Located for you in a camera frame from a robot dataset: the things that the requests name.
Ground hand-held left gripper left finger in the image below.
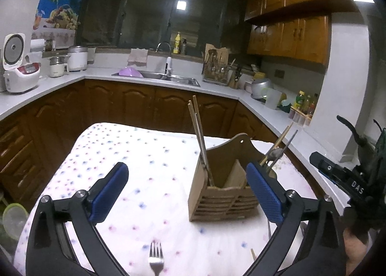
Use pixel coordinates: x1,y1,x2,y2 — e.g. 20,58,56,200
26,162,130,276

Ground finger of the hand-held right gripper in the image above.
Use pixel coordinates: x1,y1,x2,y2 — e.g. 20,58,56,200
309,151,374,205

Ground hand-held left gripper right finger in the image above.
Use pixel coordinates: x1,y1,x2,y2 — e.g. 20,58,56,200
243,162,347,276

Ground wooden utensil holder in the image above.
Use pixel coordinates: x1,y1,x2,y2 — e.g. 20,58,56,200
187,133,277,222

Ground dish rack with utensils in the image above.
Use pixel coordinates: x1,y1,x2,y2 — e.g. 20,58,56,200
201,53,233,86

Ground person's right hand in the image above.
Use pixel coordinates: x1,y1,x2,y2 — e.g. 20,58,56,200
343,228,374,276

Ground floral tablecloth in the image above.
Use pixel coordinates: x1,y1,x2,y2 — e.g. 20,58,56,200
14,122,311,276

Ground metal spoon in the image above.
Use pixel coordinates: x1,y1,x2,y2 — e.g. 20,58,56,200
268,130,298,172

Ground pink spice container set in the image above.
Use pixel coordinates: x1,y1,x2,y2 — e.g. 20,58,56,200
289,107,312,127

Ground steel fork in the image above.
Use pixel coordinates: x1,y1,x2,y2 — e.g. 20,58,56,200
149,240,165,276

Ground green bottle with yellow cap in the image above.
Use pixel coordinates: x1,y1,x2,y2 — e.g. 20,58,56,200
294,91,306,111

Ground brown lower kitchen cabinets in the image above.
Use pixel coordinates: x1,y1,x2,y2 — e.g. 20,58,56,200
0,79,320,213

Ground brown kitchen cabinets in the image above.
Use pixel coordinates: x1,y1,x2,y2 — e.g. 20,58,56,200
0,79,320,213
244,0,362,66

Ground clear plastic cup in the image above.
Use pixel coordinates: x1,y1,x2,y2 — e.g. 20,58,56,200
265,88,282,110

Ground green plastic bowl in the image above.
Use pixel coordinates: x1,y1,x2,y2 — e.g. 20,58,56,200
2,203,29,240

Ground metal bowl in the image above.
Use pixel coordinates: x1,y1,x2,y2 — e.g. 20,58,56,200
250,79,274,99

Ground wooden knife block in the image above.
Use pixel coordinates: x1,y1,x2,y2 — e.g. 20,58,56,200
228,65,243,89

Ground white kitchen countertop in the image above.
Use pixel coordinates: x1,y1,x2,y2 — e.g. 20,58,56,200
0,67,362,213

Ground purple basin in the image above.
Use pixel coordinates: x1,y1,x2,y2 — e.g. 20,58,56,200
118,67,144,78

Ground steel kitchen sink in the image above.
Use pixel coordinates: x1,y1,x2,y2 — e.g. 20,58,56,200
111,70,201,87

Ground small white electric pot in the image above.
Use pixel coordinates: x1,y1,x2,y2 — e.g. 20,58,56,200
48,55,68,78

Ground white cooker pot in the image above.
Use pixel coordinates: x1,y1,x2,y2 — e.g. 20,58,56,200
67,46,89,72

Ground beige dish towel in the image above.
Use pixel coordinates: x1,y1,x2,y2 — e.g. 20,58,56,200
127,48,149,67

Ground white rice cooker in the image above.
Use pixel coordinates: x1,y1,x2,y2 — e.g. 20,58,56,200
2,33,41,93

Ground brown upper kitchen cabinets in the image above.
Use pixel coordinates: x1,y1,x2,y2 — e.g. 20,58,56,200
244,0,362,66

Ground wooden cutting board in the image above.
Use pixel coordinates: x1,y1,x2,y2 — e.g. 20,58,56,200
204,43,230,66

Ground dark kitchen window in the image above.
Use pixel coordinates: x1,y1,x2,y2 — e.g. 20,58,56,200
75,0,251,54

